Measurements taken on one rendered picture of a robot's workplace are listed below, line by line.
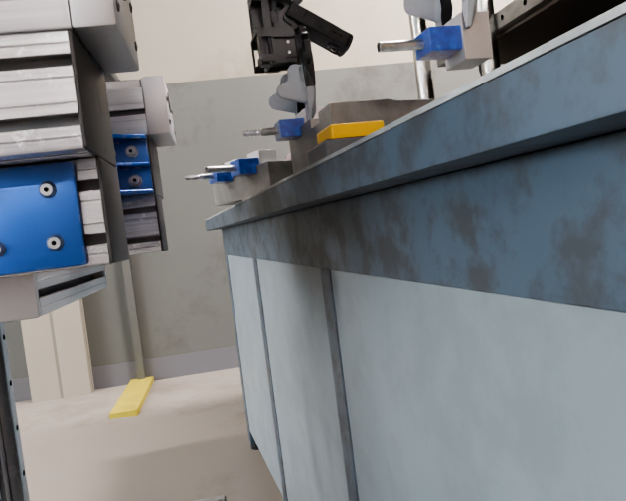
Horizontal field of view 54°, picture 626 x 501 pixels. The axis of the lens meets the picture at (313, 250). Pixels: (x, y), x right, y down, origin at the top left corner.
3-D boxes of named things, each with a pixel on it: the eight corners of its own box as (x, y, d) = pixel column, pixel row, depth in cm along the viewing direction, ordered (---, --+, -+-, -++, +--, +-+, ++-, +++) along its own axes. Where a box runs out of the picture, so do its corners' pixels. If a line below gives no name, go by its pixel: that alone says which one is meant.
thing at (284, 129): (247, 148, 95) (242, 113, 95) (242, 153, 100) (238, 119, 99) (329, 141, 98) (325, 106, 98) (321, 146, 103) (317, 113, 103)
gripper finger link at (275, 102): (269, 131, 104) (264, 75, 102) (303, 128, 105) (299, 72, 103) (273, 132, 101) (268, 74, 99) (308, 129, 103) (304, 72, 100)
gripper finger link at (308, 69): (300, 95, 98) (291, 46, 99) (311, 95, 98) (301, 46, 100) (306, 82, 93) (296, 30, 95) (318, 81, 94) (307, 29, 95)
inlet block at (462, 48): (389, 64, 69) (383, 15, 69) (374, 76, 74) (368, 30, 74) (493, 57, 72) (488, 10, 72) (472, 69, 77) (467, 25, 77)
